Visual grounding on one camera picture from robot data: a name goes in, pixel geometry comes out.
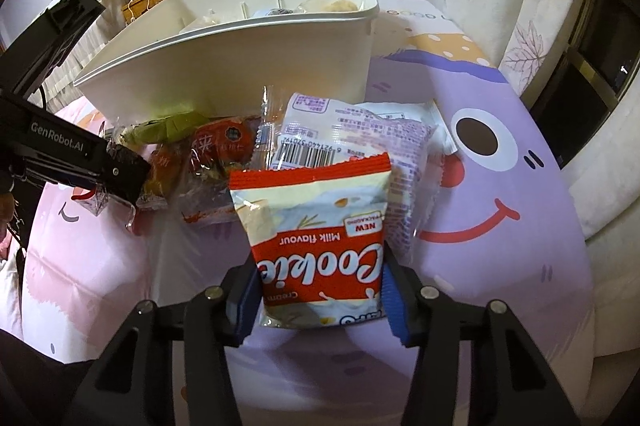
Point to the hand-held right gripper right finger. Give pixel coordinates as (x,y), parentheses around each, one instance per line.
(397,306)

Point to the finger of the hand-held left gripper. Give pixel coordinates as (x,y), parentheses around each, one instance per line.
(125,171)

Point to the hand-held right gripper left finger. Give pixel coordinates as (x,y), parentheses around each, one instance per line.
(247,306)

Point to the orange snack packet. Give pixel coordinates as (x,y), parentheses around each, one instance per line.
(162,171)

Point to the green snack packet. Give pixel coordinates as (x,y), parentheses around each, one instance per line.
(165,126)

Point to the clear nut bar packet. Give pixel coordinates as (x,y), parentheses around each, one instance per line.
(207,196)

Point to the red and white cookie packet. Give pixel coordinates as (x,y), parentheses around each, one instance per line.
(310,226)

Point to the small red snack packet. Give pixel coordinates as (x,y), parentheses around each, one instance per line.
(225,139)

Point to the white plastic storage box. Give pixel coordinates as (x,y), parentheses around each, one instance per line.
(240,61)

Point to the white and purple snack packet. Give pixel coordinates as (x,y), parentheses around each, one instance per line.
(380,141)

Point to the white and grey puffed packet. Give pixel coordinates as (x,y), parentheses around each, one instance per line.
(272,12)

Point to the clear rice cracker packet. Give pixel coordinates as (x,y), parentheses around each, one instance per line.
(332,5)

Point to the dark window frame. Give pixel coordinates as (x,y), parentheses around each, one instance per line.
(585,71)

